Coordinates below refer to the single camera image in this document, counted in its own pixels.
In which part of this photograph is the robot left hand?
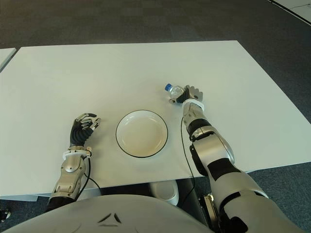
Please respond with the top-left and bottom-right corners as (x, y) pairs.
(69, 112), (102, 148)

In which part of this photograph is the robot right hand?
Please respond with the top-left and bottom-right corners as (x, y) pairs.
(169, 84), (205, 105)

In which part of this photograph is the clear water bottle blue cap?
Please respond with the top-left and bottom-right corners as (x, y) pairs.
(164, 83), (186, 102)

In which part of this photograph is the white plate black rim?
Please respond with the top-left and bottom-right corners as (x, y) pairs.
(115, 110), (169, 159)

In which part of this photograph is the grey robot torso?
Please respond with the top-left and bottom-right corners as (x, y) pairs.
(0, 194), (212, 233)

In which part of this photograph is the white side table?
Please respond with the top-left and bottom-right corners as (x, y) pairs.
(0, 48), (17, 73)

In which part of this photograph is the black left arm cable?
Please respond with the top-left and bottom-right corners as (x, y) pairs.
(81, 151), (102, 191)

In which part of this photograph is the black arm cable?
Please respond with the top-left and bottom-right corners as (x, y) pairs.
(81, 151), (102, 191)
(180, 116), (196, 211)

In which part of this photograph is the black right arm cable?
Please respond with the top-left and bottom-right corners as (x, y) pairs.
(180, 116), (196, 211)

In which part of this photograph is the black wheeled frame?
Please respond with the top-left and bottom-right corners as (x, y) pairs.
(0, 208), (12, 223)

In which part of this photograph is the black metal bracket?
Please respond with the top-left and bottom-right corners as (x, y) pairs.
(198, 193), (220, 231)

